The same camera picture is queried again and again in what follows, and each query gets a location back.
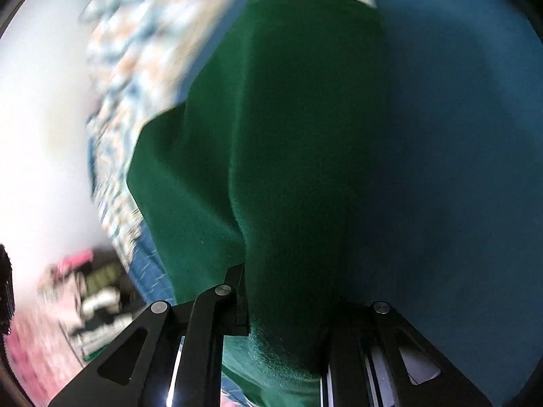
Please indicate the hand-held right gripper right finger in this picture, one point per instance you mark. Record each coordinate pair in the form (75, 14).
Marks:
(394, 347)

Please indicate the blue plaid bed sheet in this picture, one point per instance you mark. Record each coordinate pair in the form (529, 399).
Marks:
(140, 72)

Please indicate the pile of clothes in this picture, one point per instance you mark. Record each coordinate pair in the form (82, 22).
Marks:
(93, 305)

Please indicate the green varsity jacket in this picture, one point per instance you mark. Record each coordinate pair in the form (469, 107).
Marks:
(275, 157)

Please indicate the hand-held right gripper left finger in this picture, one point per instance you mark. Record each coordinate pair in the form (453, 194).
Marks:
(203, 318)

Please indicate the light blue blanket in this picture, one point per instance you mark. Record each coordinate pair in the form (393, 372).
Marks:
(449, 144)

